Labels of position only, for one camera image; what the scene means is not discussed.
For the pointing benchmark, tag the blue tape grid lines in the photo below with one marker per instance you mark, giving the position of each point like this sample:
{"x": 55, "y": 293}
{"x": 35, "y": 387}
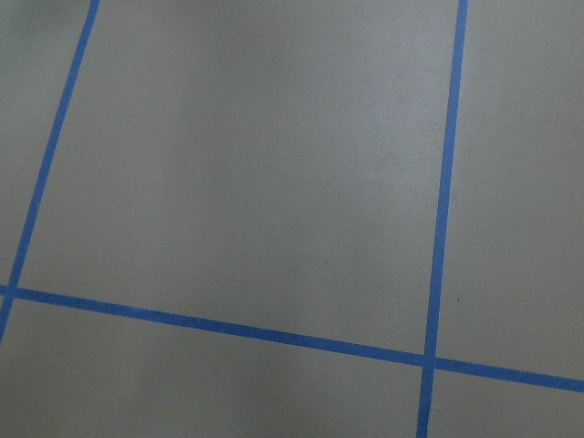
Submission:
{"x": 292, "y": 218}

